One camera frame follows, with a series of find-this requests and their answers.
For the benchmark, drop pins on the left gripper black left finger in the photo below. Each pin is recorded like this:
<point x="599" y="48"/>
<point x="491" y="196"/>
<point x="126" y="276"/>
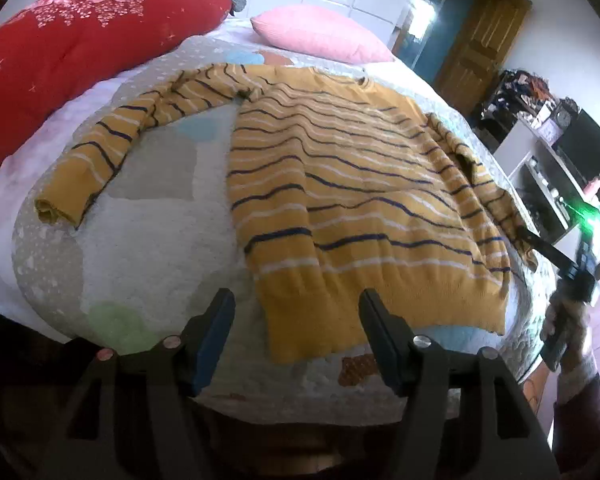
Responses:
<point x="128" y="416"/>

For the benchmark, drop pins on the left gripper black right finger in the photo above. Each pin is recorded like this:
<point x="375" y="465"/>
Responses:
<point x="465" y="416"/>

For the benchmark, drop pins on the yellow striped knit sweater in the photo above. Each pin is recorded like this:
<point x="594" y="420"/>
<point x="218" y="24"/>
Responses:
<point x="335" y="185"/>

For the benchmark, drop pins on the cluttered clothes rack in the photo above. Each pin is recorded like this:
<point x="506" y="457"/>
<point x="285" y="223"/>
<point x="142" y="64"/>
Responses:
<point x="510" y="94"/>

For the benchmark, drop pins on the gloved right hand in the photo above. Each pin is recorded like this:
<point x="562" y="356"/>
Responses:
<point x="578" y="365"/>

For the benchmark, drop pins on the white shelf unit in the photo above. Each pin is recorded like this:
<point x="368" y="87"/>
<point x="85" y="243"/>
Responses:
<point x="547" y="186"/>

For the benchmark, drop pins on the black television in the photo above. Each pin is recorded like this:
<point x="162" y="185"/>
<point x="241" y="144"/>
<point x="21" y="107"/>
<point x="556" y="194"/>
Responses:
<point x="580" y="144"/>

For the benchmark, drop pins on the patchwork quilted bedspread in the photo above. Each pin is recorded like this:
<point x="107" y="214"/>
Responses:
<point x="160" y="243"/>

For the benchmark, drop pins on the wooden door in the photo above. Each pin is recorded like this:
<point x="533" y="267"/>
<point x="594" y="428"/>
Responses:
<point x="478" y="52"/>

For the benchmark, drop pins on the pink pillow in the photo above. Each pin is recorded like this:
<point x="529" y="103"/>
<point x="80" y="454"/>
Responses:
<point x="320" y="32"/>

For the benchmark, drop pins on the red floral pillow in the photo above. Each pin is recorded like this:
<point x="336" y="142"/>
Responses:
<point x="54" y="50"/>

